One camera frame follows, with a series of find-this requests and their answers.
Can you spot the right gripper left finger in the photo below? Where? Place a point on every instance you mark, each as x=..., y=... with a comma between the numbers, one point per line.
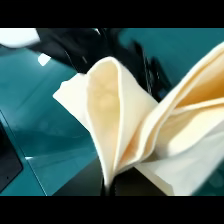
x=87, y=182

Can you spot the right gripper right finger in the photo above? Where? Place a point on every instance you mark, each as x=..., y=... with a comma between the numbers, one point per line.
x=136, y=184

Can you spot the cream garment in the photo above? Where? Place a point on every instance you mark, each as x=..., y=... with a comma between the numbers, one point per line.
x=133, y=113

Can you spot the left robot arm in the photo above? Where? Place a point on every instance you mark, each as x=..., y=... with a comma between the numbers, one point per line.
x=83, y=46

